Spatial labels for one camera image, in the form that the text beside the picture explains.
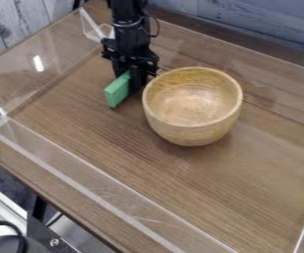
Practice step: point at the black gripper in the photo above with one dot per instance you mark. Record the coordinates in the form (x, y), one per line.
(128, 50)

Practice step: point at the black table leg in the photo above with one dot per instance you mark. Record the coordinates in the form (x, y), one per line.
(40, 209)

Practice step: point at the clear acrylic enclosure wall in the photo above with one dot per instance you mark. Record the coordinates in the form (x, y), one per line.
(152, 196)

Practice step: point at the green rectangular block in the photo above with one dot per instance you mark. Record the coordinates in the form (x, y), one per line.
(119, 90)

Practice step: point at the brown wooden bowl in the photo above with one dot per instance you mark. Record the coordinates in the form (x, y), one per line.
(194, 104)

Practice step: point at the black metal mount plate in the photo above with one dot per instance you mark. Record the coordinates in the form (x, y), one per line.
(43, 240)

